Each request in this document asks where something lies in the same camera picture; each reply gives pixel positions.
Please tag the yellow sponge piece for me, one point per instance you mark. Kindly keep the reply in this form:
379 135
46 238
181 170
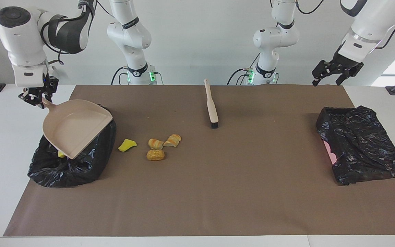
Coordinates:
61 154

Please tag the brown table mat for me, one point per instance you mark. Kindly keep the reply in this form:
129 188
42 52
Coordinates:
197 209

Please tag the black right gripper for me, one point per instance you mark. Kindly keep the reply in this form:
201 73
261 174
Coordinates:
41 89

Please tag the yellow sponge wedge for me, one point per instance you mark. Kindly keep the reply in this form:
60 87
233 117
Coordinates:
126 145

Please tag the beige plastic dustpan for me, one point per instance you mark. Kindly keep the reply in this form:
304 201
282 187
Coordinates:
74 127

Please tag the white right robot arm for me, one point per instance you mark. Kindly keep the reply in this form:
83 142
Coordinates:
22 34

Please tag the white wall socket box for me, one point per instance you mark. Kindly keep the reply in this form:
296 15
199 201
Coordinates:
52 72

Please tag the beige hand brush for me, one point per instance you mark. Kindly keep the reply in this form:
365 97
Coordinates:
212 109

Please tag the striped bread piece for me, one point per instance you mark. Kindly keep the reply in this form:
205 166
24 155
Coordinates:
172 140
155 144

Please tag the pink bin with black bag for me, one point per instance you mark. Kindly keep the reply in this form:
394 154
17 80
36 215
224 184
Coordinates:
362 144

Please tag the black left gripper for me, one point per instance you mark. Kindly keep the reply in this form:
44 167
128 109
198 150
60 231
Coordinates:
343 63

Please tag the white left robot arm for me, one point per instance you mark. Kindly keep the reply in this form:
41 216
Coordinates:
273 37

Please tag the brown bread roll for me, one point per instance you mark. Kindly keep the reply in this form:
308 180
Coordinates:
155 155

